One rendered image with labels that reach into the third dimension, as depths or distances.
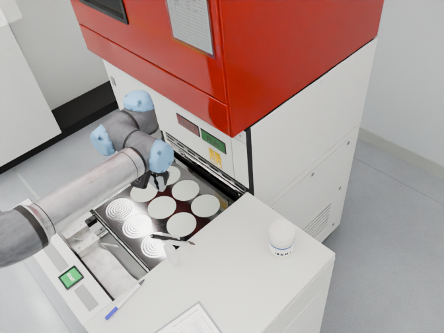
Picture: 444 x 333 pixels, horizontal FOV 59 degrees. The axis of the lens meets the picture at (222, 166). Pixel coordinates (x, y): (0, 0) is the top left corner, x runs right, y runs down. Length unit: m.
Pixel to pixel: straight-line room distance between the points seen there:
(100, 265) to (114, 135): 0.50
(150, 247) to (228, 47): 0.68
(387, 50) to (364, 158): 0.73
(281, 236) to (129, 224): 0.55
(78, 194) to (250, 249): 0.54
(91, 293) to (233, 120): 0.62
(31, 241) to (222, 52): 0.57
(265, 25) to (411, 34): 1.55
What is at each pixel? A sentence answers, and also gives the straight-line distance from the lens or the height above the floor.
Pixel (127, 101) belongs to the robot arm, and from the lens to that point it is 1.06.
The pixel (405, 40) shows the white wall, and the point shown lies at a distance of 2.52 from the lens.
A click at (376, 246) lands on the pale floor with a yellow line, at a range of 2.41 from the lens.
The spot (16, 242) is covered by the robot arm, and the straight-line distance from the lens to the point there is 0.80.
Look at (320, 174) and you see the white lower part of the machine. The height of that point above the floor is 0.70.
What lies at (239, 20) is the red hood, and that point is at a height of 1.55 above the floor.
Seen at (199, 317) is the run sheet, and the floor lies 0.97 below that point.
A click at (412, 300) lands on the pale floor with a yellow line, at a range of 2.29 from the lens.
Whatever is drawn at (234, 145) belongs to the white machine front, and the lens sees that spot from 1.21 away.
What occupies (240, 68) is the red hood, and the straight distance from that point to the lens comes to 1.01.
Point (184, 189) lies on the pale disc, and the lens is 1.43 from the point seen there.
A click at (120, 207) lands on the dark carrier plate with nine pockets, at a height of 0.90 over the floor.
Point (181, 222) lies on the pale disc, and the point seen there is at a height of 0.90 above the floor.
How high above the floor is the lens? 1.95
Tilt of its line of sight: 45 degrees down
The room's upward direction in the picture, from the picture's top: 7 degrees counter-clockwise
